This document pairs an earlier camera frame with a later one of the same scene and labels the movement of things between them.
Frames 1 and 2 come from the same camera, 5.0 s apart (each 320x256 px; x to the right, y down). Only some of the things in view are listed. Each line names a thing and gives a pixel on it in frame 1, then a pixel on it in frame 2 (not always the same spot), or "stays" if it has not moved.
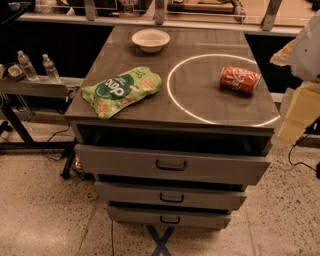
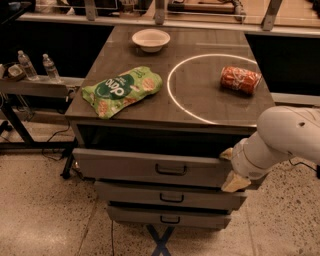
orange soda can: (239, 79) stays
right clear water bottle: (49, 66) stays
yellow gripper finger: (284, 56) to (227, 153)
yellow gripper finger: (303, 109) to (234, 183)
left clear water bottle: (29, 70) stays
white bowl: (151, 40) stays
